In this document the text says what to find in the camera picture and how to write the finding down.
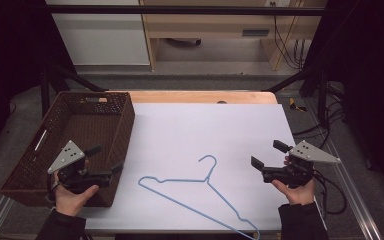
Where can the brown wicker basket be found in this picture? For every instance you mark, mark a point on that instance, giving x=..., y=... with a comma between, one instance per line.
x=83, y=123

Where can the person's right hand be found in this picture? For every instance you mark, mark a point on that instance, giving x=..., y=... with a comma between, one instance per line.
x=298, y=195

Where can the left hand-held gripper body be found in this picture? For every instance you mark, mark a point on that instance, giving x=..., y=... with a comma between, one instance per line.
x=67, y=156

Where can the white table mat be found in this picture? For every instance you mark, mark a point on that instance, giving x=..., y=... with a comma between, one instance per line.
x=193, y=140

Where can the black metal frame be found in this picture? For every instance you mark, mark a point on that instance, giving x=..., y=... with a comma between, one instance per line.
x=180, y=10

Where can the white cabinet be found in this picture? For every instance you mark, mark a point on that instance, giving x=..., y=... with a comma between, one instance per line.
x=103, y=36

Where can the person's left hand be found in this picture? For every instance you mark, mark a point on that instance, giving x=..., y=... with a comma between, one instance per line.
x=68, y=201

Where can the yellow and black tool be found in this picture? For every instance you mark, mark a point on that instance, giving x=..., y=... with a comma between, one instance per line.
x=295, y=106

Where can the light wooden desk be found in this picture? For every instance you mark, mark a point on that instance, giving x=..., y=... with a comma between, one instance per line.
x=210, y=25

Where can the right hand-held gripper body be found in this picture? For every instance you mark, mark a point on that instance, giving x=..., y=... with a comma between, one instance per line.
x=308, y=153

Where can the black curtain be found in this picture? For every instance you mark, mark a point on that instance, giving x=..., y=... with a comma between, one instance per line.
x=10, y=56
x=370, y=83

